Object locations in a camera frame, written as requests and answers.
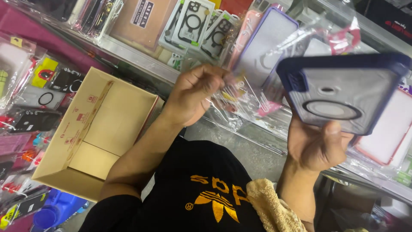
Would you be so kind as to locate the person's right hand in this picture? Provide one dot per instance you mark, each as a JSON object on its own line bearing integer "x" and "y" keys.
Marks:
{"x": 310, "y": 146}

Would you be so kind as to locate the person's left hand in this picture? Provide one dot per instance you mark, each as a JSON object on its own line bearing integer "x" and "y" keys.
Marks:
{"x": 190, "y": 96}

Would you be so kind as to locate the person's left fingers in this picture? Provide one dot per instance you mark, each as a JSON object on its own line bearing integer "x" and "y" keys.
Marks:
{"x": 216, "y": 84}

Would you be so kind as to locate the crinkled clear plastic bag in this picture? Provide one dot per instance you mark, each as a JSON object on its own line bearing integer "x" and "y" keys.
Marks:
{"x": 247, "y": 103}

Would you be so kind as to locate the blue-rimmed translucent phone case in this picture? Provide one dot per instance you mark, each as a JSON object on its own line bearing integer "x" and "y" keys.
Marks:
{"x": 344, "y": 93}

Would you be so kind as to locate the small green white packet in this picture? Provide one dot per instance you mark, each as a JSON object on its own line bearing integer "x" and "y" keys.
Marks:
{"x": 175, "y": 61}

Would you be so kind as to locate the white packaged clear phone case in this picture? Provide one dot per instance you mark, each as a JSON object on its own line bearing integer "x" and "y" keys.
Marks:
{"x": 194, "y": 22}
{"x": 220, "y": 37}
{"x": 169, "y": 35}

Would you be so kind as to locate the pink phone case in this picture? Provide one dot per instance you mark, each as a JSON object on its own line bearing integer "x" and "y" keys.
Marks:
{"x": 247, "y": 32}

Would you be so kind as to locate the purple-rimmed translucent phone case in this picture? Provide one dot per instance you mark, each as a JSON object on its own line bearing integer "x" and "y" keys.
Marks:
{"x": 270, "y": 38}

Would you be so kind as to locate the red packet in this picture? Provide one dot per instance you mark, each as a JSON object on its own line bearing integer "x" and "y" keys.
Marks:
{"x": 235, "y": 6}

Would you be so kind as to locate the glass display counter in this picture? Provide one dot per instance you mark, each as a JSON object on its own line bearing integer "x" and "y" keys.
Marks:
{"x": 135, "y": 58}

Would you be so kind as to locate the flat brown labelled carton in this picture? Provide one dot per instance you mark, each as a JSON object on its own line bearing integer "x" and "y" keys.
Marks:
{"x": 141, "y": 29}

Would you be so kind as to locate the black t-shirt orange print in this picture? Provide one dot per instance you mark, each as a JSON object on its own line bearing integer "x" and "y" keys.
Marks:
{"x": 190, "y": 180}

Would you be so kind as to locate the clear packaging bag red header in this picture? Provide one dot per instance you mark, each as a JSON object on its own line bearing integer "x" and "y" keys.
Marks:
{"x": 325, "y": 37}

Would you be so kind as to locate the open brown cardboard box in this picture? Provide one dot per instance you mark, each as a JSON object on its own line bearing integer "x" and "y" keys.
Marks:
{"x": 106, "y": 129}

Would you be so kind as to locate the yellow terry towel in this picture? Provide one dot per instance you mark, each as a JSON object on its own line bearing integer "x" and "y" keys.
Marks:
{"x": 273, "y": 209}

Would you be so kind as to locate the row of bagged phone cases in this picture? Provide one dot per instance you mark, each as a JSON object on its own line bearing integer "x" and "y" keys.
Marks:
{"x": 87, "y": 16}

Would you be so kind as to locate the red-rimmed translucent phone case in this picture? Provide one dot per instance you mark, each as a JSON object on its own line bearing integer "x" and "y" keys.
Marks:
{"x": 386, "y": 132}

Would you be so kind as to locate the heap of packaged phone cases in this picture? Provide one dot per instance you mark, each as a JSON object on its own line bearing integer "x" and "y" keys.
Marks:
{"x": 35, "y": 103}

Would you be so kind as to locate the black box red print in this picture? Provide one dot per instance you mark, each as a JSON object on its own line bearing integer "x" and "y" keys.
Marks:
{"x": 386, "y": 16}

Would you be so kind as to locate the heap of plastic-wrapped clutter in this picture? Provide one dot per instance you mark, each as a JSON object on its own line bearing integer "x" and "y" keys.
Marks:
{"x": 354, "y": 209}

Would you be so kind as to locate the magenta cloth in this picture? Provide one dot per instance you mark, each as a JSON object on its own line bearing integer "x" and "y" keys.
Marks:
{"x": 35, "y": 35}

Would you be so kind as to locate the blue plastic container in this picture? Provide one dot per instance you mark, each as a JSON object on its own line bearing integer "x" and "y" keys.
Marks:
{"x": 61, "y": 206}

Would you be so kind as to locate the green packaged items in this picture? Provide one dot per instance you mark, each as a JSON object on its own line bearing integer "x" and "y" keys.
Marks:
{"x": 405, "y": 172}

